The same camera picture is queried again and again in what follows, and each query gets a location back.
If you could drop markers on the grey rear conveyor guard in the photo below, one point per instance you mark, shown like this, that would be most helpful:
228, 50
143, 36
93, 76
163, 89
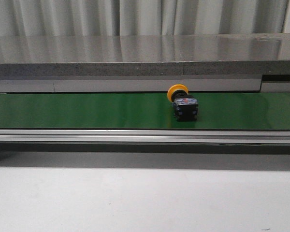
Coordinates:
198, 83

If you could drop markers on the white pleated curtain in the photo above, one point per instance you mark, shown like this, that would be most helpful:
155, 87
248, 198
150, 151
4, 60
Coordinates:
142, 17

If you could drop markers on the aluminium front conveyor rail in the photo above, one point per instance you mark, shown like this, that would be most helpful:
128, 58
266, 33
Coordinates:
148, 136

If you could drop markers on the yellow mushroom push button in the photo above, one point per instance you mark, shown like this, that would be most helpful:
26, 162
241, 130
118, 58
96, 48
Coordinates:
185, 106

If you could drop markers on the grey stone slab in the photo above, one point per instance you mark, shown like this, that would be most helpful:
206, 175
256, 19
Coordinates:
145, 55

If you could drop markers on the green conveyor belt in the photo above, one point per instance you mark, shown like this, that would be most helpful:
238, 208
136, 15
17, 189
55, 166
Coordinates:
231, 111

